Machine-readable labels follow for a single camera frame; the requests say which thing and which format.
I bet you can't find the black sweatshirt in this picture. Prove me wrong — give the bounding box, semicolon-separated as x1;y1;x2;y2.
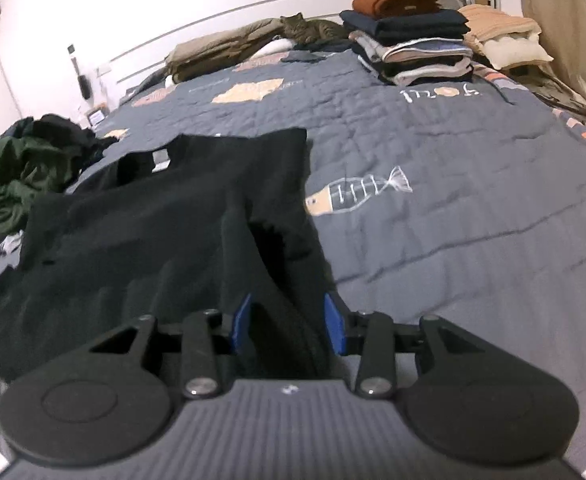
0;127;346;386

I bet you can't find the grey printed quilt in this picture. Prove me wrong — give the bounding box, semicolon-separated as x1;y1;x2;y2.
0;47;586;461

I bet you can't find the tabby cat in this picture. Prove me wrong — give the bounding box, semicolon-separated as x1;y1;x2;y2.
279;12;351;46

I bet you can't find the white headboard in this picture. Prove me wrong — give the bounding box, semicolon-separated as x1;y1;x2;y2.
92;0;380;107

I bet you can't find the dark green garment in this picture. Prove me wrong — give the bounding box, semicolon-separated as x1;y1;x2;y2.
0;132;92;252

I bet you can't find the stack of folded clothes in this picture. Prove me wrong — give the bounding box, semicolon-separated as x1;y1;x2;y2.
339;0;475;87

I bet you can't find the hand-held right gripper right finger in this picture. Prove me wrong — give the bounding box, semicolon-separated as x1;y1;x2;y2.
323;292;479;401

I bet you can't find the white stuffed pillow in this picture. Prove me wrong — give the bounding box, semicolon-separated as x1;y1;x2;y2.
477;32;555;71

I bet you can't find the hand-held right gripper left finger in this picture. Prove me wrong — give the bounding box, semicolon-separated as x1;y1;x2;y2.
88;294;253;401

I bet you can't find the beige curtain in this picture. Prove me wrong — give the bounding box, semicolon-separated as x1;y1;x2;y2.
514;0;586;127

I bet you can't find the black wall device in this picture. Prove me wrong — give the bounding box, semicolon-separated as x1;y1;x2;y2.
65;43;94;102

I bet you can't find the folded tan blanket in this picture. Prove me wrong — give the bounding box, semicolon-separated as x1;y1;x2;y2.
165;17;295;84

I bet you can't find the small white pillow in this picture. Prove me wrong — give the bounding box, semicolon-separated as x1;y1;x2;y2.
252;40;295;59

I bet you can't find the tan cushion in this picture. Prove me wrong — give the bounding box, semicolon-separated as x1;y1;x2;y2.
456;4;542;44

